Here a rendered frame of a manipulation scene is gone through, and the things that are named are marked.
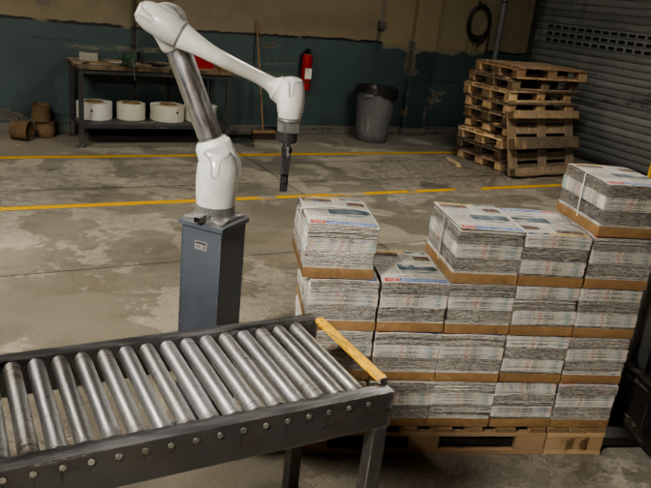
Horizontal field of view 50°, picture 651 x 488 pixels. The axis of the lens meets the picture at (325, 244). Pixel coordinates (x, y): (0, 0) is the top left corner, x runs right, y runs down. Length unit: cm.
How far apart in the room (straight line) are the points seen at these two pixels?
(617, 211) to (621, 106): 762
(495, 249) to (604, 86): 808
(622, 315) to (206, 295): 177
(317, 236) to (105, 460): 125
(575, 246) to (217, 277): 146
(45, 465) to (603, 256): 226
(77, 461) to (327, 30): 864
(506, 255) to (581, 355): 63
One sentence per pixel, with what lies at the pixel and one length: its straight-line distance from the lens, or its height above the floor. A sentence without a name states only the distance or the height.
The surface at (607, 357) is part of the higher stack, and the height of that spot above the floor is 51.
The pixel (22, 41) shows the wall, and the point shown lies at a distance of 889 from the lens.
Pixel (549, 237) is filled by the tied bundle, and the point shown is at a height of 105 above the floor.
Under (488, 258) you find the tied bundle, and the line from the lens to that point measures 293.
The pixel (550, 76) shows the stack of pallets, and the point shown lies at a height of 122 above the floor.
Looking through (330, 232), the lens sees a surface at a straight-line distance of 270.
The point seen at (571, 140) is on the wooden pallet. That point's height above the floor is 44.
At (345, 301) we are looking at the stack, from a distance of 283.
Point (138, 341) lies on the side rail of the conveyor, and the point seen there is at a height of 80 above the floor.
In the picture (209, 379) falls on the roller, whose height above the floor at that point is 80.
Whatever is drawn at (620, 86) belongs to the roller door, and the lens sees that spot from 1070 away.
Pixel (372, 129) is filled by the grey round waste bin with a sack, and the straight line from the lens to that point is 987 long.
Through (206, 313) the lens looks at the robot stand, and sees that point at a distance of 290.
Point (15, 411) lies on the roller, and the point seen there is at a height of 80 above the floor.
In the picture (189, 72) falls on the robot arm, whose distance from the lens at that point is 290.
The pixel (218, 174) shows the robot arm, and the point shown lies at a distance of 273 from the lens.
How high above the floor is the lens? 189
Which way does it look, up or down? 19 degrees down
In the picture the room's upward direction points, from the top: 6 degrees clockwise
